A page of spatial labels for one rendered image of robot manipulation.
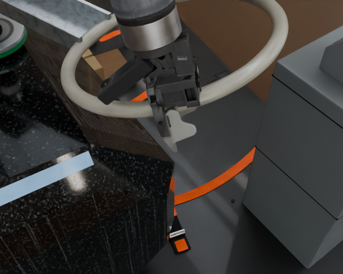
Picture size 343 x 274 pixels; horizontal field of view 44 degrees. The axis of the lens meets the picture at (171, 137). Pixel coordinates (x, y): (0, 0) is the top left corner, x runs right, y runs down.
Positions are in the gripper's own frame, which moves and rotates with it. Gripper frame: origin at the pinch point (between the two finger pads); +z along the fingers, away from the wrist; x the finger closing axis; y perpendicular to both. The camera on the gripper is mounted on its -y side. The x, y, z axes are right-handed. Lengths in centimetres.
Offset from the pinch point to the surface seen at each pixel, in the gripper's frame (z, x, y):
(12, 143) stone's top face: 11, 19, -45
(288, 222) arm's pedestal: 95, 49, 22
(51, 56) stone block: 11, 63, -48
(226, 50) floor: 89, 182, 4
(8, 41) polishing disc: -1, 54, -54
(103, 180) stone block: 25.0, 16.0, -25.2
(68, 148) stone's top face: 14.4, 18.1, -31.1
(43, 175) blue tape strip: 15.9, 11.2, -36.7
